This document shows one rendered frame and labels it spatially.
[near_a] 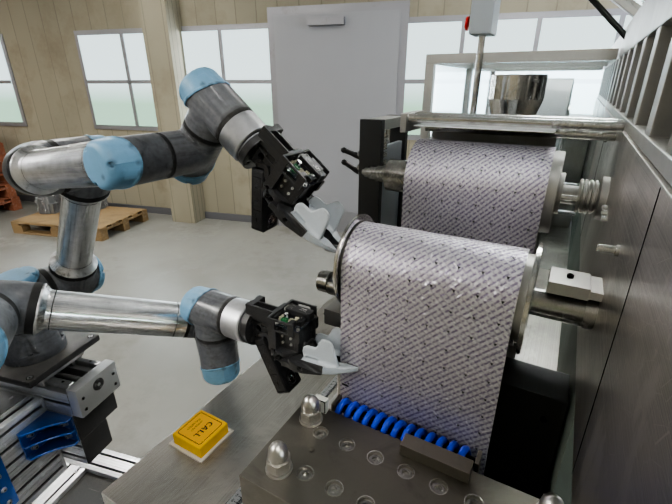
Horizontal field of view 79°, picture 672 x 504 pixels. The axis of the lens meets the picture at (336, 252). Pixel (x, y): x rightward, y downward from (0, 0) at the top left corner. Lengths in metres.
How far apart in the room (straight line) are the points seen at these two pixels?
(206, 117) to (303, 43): 3.67
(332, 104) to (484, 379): 3.82
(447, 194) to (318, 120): 3.60
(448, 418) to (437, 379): 0.06
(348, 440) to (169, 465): 0.34
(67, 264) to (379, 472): 0.99
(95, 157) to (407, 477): 0.62
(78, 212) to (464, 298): 0.93
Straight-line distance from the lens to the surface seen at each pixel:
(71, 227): 1.21
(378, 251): 0.57
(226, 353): 0.83
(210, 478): 0.81
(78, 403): 1.32
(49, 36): 6.17
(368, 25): 4.18
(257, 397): 0.92
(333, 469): 0.62
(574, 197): 0.77
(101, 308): 0.91
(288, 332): 0.66
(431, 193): 0.76
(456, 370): 0.60
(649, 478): 0.27
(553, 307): 0.58
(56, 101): 6.25
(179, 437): 0.85
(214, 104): 0.70
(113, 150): 0.67
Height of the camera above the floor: 1.51
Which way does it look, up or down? 22 degrees down
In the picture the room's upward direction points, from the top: straight up
